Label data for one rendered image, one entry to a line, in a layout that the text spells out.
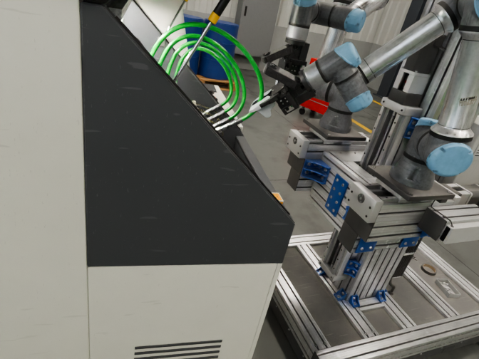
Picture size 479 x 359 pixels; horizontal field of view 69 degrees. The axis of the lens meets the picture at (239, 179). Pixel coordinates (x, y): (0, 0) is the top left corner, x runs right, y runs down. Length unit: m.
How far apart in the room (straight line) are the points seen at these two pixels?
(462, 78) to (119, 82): 0.89
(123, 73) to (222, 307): 0.80
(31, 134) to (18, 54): 0.17
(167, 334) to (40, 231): 0.55
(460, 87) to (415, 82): 0.39
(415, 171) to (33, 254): 1.20
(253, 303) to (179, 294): 0.26
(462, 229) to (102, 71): 1.24
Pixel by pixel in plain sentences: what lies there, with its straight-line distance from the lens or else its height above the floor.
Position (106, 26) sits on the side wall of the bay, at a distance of 0.78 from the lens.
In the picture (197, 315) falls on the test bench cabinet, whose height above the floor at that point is 0.57.
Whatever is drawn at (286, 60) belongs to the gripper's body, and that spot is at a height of 1.34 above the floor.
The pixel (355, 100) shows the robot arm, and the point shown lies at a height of 1.31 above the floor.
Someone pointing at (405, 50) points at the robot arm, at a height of 1.46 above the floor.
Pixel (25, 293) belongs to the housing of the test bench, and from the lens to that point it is 1.16.
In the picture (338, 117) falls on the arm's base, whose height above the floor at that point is 1.11.
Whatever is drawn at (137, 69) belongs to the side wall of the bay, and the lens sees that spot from 0.79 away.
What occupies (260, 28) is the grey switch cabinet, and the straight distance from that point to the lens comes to 7.92.
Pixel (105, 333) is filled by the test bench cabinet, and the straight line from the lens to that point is 1.27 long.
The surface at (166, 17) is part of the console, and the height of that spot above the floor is 1.38.
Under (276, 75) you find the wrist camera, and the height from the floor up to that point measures 1.32.
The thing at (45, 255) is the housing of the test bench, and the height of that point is 0.84.
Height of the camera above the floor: 1.52
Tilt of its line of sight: 28 degrees down
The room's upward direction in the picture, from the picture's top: 12 degrees clockwise
